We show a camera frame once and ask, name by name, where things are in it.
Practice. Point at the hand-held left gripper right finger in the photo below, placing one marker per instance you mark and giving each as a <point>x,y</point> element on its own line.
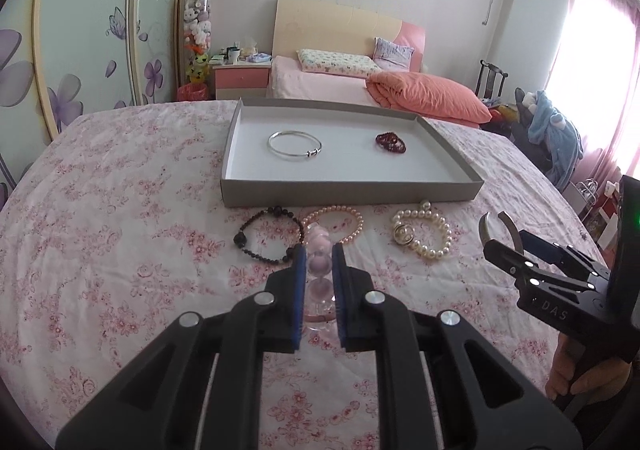
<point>338,280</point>

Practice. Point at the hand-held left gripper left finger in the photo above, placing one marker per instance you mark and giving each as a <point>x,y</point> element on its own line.
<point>299,275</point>

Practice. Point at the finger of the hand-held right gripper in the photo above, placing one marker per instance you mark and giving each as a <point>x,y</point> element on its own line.
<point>507,261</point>
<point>545,246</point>

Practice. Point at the grey cardboard tray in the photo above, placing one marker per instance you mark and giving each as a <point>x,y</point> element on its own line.
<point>350,165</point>

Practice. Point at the person's right hand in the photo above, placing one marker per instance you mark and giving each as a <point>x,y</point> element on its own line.
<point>565,370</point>

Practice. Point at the blue plush robe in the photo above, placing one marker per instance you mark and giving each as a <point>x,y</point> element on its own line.
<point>555,130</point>

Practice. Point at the dark grey office chair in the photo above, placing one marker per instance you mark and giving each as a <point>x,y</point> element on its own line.
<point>522,130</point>

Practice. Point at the thin silver bangle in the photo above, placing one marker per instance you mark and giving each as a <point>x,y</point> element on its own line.
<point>312,153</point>

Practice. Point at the dark wooden chair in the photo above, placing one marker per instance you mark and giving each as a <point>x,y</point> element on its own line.
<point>492,80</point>

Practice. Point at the pink curtain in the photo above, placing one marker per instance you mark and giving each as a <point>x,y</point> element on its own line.
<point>600,80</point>

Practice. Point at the pink floral tablecloth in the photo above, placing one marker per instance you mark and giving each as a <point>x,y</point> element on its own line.
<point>125,230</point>

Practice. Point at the folded orange quilt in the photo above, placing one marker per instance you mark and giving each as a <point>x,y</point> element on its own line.
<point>425,93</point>

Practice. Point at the pink bed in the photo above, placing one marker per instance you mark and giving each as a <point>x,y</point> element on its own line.
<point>320,85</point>

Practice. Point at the pink and beige nightstand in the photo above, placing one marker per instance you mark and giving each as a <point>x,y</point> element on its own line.
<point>240,78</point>

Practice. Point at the red waste basket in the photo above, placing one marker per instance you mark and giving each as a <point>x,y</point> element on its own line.
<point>192,93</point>

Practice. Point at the floral print pillow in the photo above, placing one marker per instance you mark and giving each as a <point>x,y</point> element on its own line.
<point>335,63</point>

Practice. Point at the dark and white cup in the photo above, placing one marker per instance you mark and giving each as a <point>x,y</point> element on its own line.
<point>233,56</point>

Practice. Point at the purple print pillow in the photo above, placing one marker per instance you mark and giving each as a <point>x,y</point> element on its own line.
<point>392,53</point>

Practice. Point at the beige and pink headboard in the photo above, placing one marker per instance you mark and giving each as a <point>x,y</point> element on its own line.
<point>325,23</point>

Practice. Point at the clear plush toy tube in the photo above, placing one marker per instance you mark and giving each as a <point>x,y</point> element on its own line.
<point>197,30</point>

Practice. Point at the flower print sliding wardrobe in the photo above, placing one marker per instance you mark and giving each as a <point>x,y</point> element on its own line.
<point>80,30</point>

